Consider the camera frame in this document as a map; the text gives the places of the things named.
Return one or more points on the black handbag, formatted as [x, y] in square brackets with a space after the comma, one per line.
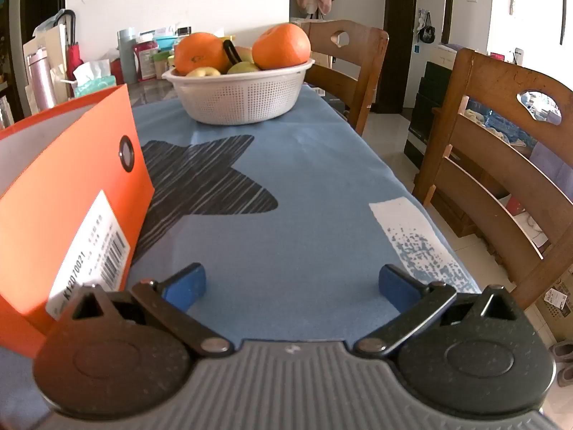
[426, 33]

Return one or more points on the grey bottle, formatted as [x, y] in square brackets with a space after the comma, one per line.
[127, 58]

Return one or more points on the wooden chair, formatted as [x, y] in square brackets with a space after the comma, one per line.
[347, 80]
[483, 161]

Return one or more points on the teal plastic container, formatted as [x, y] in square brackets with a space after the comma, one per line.
[165, 44]

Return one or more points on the red packet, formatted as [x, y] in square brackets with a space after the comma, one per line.
[145, 60]

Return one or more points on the orange cardboard box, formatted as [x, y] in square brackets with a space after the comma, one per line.
[67, 179]

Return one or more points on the white plastic basket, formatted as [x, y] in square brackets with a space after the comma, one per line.
[241, 98]

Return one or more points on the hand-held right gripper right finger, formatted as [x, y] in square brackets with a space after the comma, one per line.
[396, 284]

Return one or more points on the pink thermos bottle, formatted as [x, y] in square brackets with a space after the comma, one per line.
[41, 80]

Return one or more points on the black cabinet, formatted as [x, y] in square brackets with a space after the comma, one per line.
[425, 112]

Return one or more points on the green apple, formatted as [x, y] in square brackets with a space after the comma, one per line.
[242, 68]

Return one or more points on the grey slippers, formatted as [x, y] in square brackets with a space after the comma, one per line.
[563, 360]

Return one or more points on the large orange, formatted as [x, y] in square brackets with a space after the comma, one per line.
[282, 47]
[199, 53]

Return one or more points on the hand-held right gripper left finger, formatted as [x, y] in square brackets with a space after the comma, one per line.
[186, 283]

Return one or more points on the tissue box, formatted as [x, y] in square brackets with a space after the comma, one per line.
[92, 81]

